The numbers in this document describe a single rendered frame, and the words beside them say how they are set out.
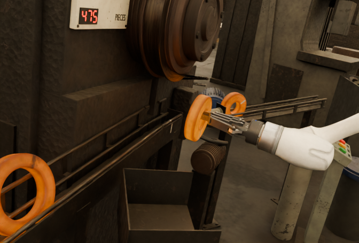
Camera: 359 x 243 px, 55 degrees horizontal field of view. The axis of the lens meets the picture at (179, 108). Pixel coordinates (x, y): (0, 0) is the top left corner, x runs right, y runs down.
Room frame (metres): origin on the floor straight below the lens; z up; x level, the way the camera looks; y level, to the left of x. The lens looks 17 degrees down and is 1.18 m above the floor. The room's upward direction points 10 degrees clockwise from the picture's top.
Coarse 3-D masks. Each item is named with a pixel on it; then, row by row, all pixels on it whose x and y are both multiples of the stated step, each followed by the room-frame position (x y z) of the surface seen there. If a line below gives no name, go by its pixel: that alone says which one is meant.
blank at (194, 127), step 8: (200, 96) 1.06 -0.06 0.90; (208, 96) 1.09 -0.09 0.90; (192, 104) 1.03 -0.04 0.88; (200, 104) 1.03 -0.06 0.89; (208, 104) 1.09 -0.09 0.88; (192, 112) 1.01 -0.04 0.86; (200, 112) 1.02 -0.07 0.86; (192, 120) 1.00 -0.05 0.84; (200, 120) 1.10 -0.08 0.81; (184, 128) 1.01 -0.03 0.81; (192, 128) 1.00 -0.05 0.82; (200, 128) 1.07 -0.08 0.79; (192, 136) 1.01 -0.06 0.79; (200, 136) 1.09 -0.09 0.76
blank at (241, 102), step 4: (232, 92) 1.72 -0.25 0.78; (236, 92) 1.73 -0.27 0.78; (228, 96) 1.69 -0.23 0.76; (232, 96) 1.69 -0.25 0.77; (236, 96) 1.70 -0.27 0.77; (240, 96) 1.72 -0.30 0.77; (224, 100) 1.68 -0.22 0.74; (228, 100) 1.68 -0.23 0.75; (232, 100) 1.69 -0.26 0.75; (236, 100) 1.71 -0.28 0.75; (240, 100) 1.73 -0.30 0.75; (244, 100) 1.74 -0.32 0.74; (224, 104) 1.67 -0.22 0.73; (228, 104) 1.68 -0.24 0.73; (236, 104) 1.75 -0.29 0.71; (240, 104) 1.73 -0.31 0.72; (244, 104) 1.74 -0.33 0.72; (228, 108) 1.68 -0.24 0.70; (236, 108) 1.75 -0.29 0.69; (240, 108) 1.73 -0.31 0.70; (244, 108) 1.75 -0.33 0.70; (228, 112) 1.69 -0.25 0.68; (232, 112) 1.73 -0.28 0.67; (236, 112) 1.72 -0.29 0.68
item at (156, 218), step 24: (120, 192) 0.83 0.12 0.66; (144, 192) 0.87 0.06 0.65; (168, 192) 0.89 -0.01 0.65; (120, 216) 0.76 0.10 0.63; (144, 216) 0.82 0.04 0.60; (168, 216) 0.84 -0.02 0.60; (120, 240) 0.70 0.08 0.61; (144, 240) 0.61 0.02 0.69; (168, 240) 0.62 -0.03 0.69; (192, 240) 0.64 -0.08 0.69; (216, 240) 0.65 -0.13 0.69
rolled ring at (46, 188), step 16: (0, 160) 0.67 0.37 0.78; (16, 160) 0.69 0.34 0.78; (32, 160) 0.72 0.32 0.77; (0, 176) 0.64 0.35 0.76; (48, 176) 0.75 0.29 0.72; (0, 192) 0.63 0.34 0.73; (48, 192) 0.73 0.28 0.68; (0, 208) 0.62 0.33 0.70; (32, 208) 0.71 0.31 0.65; (0, 224) 0.60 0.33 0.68; (16, 224) 0.63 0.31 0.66
